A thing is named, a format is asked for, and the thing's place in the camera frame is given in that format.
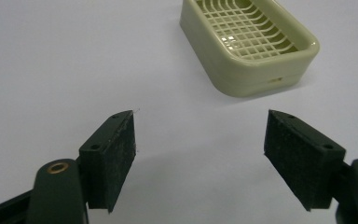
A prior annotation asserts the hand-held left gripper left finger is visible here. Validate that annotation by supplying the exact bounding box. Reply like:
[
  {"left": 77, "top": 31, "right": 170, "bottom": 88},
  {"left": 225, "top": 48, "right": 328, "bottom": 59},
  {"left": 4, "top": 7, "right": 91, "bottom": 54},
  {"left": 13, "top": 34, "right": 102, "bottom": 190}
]
[{"left": 78, "top": 109, "right": 137, "bottom": 214}]

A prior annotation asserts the pale green soap dish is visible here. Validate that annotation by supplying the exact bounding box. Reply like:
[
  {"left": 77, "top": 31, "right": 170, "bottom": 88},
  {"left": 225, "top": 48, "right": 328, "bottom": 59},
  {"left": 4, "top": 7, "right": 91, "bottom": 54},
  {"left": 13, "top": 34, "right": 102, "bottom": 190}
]
[{"left": 179, "top": 0, "right": 321, "bottom": 98}]

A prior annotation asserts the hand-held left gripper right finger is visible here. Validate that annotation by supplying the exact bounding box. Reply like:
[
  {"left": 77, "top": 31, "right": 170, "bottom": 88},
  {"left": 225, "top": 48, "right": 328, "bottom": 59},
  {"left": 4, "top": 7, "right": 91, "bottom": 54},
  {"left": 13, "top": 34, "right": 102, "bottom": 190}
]
[{"left": 263, "top": 108, "right": 347, "bottom": 213}]

